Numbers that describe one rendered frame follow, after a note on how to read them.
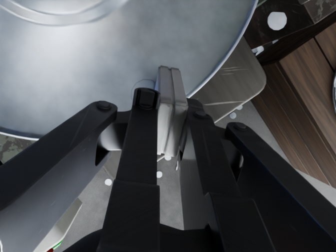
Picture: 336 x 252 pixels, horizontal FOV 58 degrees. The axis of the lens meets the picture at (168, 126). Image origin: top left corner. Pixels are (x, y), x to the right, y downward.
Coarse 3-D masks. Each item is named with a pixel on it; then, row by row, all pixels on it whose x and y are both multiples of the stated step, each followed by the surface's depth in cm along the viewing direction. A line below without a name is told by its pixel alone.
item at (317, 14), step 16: (272, 0) 44; (288, 0) 40; (304, 0) 37; (320, 0) 38; (256, 16) 51; (288, 16) 43; (304, 16) 39; (320, 16) 38; (256, 32) 55; (272, 32) 49; (288, 32) 45
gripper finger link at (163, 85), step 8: (160, 72) 19; (168, 72) 20; (160, 80) 17; (168, 80) 18; (160, 88) 16; (168, 88) 16; (160, 96) 15; (168, 96) 15; (160, 104) 14; (168, 104) 14; (160, 112) 15; (168, 112) 15; (160, 120) 15; (168, 120) 15; (160, 128) 15; (160, 136) 15; (160, 144) 15; (160, 152) 16
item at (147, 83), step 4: (144, 80) 22; (148, 80) 22; (152, 80) 22; (136, 84) 22; (140, 84) 22; (144, 84) 22; (148, 84) 22; (152, 84) 22; (132, 88) 22; (152, 88) 22; (132, 92) 22; (132, 96) 22; (132, 100) 22
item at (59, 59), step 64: (0, 0) 20; (64, 0) 20; (128, 0) 21; (192, 0) 21; (256, 0) 21; (0, 64) 21; (64, 64) 21; (128, 64) 22; (192, 64) 22; (0, 128) 21
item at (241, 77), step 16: (240, 48) 22; (224, 64) 22; (240, 64) 22; (256, 64) 22; (208, 80) 22; (224, 80) 22; (240, 80) 22; (256, 80) 23; (192, 96) 22; (208, 96) 22; (224, 96) 22; (240, 96) 23; (208, 112) 23; (224, 112) 23; (112, 160) 22; (112, 176) 22
